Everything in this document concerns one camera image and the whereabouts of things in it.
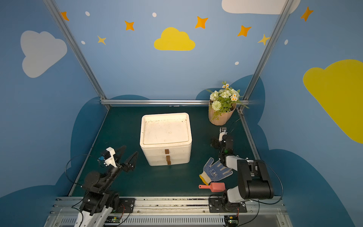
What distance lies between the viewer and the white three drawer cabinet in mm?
732

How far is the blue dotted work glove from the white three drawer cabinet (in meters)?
0.14

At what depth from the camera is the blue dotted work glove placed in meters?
0.85
